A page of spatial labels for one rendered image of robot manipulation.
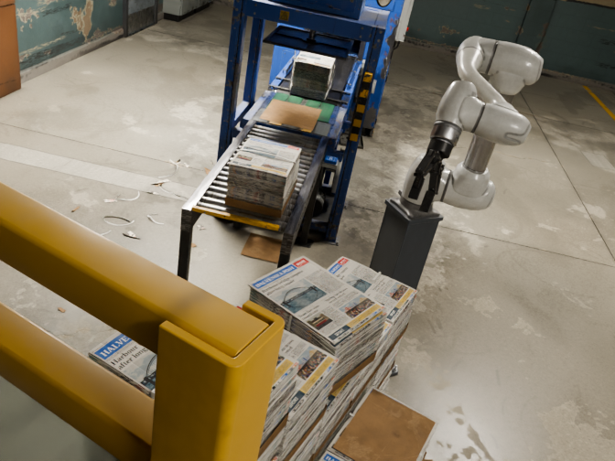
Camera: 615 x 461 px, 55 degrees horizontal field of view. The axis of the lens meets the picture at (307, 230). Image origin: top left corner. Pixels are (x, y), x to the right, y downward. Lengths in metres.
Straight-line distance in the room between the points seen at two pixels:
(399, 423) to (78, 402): 1.64
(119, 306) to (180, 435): 0.14
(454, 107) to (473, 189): 0.81
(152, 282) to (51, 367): 0.25
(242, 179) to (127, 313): 2.24
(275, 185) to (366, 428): 1.20
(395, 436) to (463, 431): 1.04
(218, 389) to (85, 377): 0.28
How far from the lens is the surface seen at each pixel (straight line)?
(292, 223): 2.85
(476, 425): 3.30
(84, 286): 0.65
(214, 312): 0.58
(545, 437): 3.44
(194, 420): 0.61
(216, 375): 0.55
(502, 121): 1.93
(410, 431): 2.27
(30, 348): 0.84
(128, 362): 1.33
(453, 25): 11.35
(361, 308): 1.94
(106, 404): 0.77
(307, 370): 1.67
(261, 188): 2.81
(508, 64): 2.43
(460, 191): 2.68
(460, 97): 1.93
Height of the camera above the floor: 2.22
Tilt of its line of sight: 30 degrees down
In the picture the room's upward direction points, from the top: 12 degrees clockwise
